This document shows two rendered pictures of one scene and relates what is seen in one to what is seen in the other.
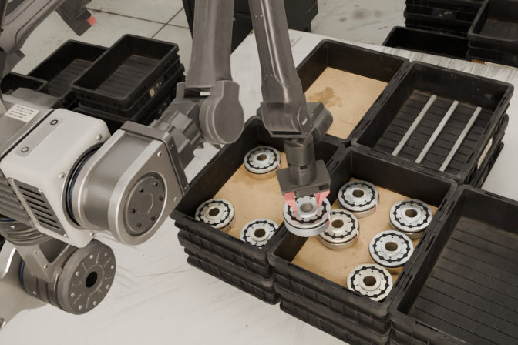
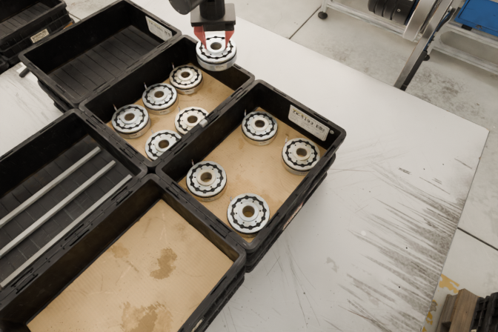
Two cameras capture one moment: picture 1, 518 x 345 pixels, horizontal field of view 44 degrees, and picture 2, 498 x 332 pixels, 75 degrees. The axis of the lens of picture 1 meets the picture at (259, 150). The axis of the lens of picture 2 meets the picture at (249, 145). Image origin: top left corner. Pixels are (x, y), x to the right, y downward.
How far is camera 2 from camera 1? 1.63 m
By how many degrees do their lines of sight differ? 80
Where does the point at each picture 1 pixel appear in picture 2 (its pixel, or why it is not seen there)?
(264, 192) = (251, 181)
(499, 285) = (102, 72)
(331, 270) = (208, 99)
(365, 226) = (170, 127)
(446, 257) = not seen: hidden behind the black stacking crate
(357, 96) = (96, 321)
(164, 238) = (353, 206)
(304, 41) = not seen: outside the picture
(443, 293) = not seen: hidden behind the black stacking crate
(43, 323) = (436, 146)
